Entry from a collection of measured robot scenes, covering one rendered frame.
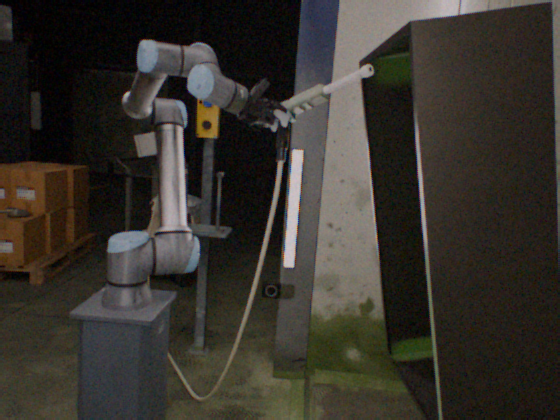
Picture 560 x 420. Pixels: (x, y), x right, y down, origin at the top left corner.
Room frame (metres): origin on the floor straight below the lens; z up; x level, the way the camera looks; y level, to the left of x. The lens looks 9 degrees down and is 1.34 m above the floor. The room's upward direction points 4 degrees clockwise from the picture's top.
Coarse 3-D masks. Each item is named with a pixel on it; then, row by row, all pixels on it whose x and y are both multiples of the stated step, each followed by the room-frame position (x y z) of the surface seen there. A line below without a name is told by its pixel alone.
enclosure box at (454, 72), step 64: (384, 64) 1.76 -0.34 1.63; (448, 64) 1.16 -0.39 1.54; (512, 64) 1.17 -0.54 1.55; (384, 128) 1.76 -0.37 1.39; (448, 128) 1.16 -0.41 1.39; (512, 128) 1.17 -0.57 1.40; (384, 192) 1.76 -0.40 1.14; (448, 192) 1.16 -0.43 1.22; (512, 192) 1.17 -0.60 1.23; (384, 256) 1.76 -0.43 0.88; (448, 256) 1.16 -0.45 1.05; (512, 256) 1.17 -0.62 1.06; (384, 320) 1.75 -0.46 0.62; (448, 320) 1.16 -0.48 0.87; (512, 320) 1.17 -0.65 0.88; (448, 384) 1.16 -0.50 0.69; (512, 384) 1.17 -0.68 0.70
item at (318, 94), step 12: (360, 72) 1.33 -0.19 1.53; (372, 72) 1.32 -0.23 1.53; (336, 84) 1.39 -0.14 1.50; (348, 84) 1.38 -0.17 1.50; (300, 96) 1.49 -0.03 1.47; (312, 96) 1.45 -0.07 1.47; (324, 96) 1.43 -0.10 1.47; (288, 108) 1.53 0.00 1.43; (300, 108) 1.50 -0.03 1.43; (288, 132) 1.53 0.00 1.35; (276, 144) 1.52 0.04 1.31
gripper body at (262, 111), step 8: (248, 96) 1.42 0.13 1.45; (248, 104) 1.41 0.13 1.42; (256, 104) 1.46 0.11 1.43; (264, 104) 1.46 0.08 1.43; (240, 112) 1.44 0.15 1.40; (248, 112) 1.42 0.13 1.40; (256, 112) 1.45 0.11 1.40; (264, 112) 1.45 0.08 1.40; (272, 112) 1.48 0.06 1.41; (248, 120) 1.46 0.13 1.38; (256, 120) 1.45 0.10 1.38; (264, 120) 1.44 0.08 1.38; (272, 120) 1.46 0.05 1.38; (256, 128) 1.50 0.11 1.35
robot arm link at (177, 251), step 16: (160, 112) 1.88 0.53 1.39; (176, 112) 1.91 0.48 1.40; (160, 128) 1.88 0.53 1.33; (176, 128) 1.89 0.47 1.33; (160, 144) 1.86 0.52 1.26; (176, 144) 1.87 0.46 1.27; (160, 160) 1.84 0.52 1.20; (176, 160) 1.84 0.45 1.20; (160, 176) 1.82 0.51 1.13; (176, 176) 1.82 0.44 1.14; (160, 192) 1.80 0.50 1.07; (176, 192) 1.80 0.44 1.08; (160, 208) 1.78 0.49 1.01; (176, 208) 1.77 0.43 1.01; (160, 224) 1.76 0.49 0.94; (176, 224) 1.75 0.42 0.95; (160, 240) 1.71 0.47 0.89; (176, 240) 1.71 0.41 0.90; (192, 240) 1.76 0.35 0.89; (160, 256) 1.66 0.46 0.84; (176, 256) 1.69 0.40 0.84; (192, 256) 1.72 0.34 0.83; (160, 272) 1.68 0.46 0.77; (176, 272) 1.71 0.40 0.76
